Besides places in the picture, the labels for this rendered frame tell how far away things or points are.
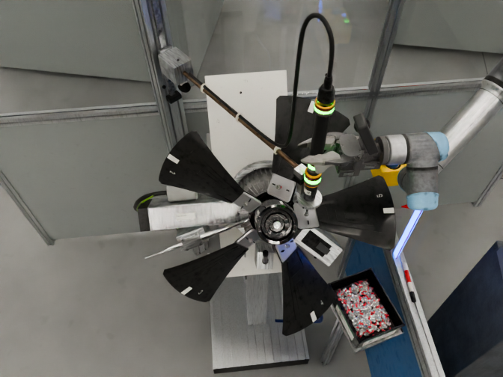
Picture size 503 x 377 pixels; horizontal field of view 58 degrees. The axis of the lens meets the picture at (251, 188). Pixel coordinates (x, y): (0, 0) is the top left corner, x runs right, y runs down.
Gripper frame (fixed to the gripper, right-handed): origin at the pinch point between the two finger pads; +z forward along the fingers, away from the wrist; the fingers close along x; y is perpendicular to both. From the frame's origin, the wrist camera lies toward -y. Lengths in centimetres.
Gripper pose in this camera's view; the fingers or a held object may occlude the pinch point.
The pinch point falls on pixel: (305, 150)
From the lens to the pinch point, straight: 109.8
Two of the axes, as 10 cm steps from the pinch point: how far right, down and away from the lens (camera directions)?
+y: 0.0, 5.9, 8.0
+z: -9.9, 0.8, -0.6
